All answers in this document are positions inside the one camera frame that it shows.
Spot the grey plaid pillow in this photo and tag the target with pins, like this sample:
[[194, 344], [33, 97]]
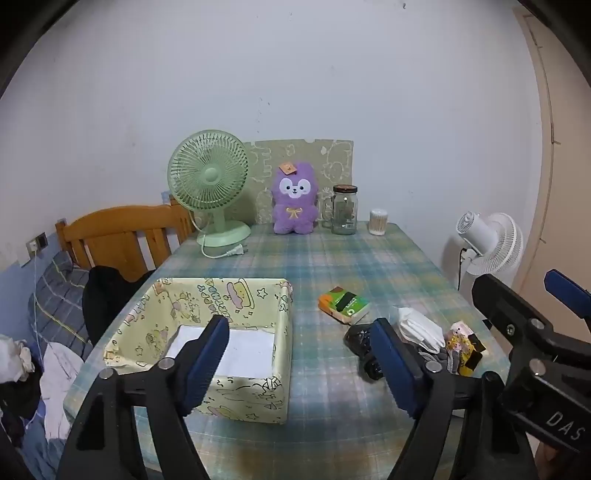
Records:
[[55, 295]]

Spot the orange green tissue pack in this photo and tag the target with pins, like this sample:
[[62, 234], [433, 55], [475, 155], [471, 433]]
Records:
[[351, 309]]

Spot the white face mask pack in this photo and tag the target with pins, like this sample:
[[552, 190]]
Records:
[[420, 327]]

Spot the white garment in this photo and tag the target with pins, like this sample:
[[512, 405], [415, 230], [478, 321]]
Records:
[[57, 378]]

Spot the white standing fan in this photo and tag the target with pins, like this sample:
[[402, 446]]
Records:
[[498, 249]]

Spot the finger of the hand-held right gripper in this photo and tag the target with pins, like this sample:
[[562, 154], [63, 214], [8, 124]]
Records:
[[498, 300], [568, 293]]

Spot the dark clothes pile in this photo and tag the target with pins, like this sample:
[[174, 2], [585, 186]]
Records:
[[18, 397]]

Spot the cartoon printed packet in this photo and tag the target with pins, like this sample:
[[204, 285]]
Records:
[[457, 344]]

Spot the black garment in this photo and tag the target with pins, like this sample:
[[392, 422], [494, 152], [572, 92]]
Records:
[[106, 295]]

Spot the green printed board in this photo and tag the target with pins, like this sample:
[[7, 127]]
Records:
[[332, 157]]

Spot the green desk fan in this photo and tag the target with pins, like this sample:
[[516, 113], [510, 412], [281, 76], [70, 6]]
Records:
[[207, 177]]

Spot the glass jar mug dark lid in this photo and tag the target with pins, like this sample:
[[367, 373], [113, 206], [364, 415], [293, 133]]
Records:
[[344, 212]]

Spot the grey gloves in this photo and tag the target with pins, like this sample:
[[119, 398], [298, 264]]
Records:
[[438, 357]]

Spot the wall outlet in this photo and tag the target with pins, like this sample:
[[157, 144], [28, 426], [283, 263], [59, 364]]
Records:
[[41, 241]]

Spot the beige door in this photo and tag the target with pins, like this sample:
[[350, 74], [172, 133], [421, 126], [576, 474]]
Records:
[[568, 184]]

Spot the purple plush toy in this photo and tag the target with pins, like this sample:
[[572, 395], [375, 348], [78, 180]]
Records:
[[295, 217]]

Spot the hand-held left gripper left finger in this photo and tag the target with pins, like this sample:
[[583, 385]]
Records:
[[207, 360]]

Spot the cotton swab container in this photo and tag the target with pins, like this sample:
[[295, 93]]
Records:
[[378, 224]]

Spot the white crumpled cloth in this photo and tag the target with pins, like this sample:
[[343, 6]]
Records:
[[11, 360]]

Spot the yellow cartoon print storage box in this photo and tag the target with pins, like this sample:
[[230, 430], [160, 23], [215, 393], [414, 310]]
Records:
[[258, 300]]

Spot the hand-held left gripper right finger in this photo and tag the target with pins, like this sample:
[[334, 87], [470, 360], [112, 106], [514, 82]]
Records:
[[397, 369]]

